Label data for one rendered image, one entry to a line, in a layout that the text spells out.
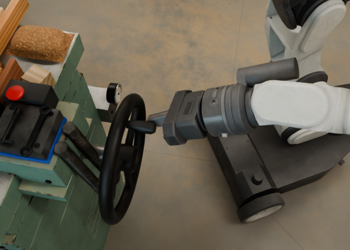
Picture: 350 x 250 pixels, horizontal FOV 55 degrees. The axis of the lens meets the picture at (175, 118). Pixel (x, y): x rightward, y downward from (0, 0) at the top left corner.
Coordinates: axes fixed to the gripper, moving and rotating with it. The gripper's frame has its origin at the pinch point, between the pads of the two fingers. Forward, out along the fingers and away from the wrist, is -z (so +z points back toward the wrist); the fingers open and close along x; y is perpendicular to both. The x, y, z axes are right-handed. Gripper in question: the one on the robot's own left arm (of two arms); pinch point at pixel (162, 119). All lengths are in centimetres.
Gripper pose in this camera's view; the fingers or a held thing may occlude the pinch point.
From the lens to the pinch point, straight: 66.6
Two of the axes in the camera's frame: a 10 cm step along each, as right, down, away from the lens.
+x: 2.8, -7.3, 6.2
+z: 8.5, -1.1, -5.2
